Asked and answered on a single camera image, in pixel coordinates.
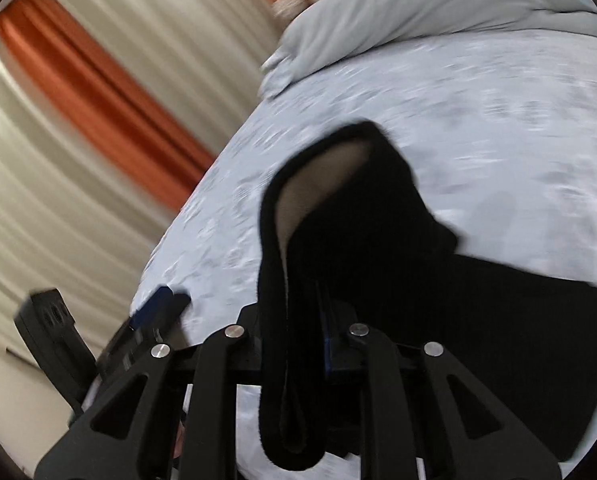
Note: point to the bed with butterfly-print sheet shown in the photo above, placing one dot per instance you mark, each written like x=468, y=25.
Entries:
x=503, y=135

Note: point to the grey duvet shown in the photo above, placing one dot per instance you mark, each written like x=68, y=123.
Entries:
x=428, y=5

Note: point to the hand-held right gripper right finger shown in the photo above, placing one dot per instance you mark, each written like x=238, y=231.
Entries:
x=330, y=355

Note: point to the orange curtain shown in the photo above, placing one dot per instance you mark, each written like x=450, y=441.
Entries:
x=113, y=90

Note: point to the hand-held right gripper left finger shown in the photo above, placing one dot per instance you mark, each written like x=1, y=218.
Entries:
x=248, y=345

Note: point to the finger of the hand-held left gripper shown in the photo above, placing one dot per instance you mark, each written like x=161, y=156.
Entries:
x=153, y=307
x=58, y=340

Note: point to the black pants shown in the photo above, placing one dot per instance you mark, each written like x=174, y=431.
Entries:
x=378, y=220

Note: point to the bedside clutter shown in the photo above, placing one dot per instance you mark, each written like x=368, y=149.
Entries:
x=287, y=1

